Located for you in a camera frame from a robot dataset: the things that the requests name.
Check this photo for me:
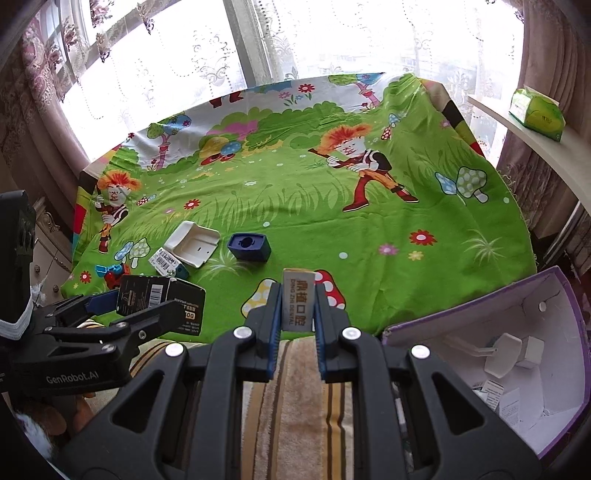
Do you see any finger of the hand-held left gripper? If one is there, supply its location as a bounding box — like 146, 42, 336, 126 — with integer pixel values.
42, 300, 186, 356
32, 291, 121, 327

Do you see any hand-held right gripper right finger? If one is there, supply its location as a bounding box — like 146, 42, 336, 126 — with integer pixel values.
313, 281, 543, 480

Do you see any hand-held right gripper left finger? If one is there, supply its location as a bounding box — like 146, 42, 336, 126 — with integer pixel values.
60, 281, 284, 480

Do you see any small white narrow carton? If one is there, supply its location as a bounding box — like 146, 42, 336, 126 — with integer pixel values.
281, 267, 319, 332

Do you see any black barcode carton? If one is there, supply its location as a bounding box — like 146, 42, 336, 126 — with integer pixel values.
115, 275, 207, 337

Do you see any purple cardboard storage box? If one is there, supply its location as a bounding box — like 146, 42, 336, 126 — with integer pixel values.
381, 265, 591, 462

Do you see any red and blue toy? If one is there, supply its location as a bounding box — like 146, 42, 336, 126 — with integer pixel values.
95, 263, 132, 289

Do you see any small white barcode packet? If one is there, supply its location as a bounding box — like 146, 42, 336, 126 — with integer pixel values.
148, 247, 190, 279

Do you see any white fuzzy sleeve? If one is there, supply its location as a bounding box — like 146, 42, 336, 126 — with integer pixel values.
13, 410, 52, 462

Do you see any small dark blue box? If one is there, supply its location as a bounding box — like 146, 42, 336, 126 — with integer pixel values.
228, 232, 272, 263

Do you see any white striped band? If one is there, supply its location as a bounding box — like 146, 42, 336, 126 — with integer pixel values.
0, 286, 33, 343

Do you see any cream carved dresser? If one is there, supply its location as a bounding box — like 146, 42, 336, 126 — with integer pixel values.
28, 194, 75, 278

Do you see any white plastic tray insert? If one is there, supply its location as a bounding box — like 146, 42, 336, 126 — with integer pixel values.
164, 220, 220, 269

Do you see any green cartoon printed bedsheet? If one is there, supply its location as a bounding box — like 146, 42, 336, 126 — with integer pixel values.
69, 71, 539, 342

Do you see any white labelled packet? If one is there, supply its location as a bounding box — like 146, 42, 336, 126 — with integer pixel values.
478, 378, 504, 409
499, 388, 522, 430

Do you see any white hexagonal plastic part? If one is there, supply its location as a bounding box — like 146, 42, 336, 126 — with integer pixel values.
482, 333, 522, 379

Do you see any pink floral curtain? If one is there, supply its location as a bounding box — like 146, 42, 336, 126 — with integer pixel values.
0, 14, 93, 222

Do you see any small white cube box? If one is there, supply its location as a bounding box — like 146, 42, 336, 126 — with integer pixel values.
519, 336, 546, 369

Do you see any white lace curtain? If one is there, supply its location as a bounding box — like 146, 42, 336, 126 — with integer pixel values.
28, 0, 522, 162

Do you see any white curved shelf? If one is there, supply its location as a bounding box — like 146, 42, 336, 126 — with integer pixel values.
466, 95, 591, 213

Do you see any green tissue pack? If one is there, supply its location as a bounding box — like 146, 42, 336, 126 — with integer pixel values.
508, 86, 566, 141

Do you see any beige drape curtain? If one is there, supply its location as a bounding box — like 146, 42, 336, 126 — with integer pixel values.
496, 0, 591, 241

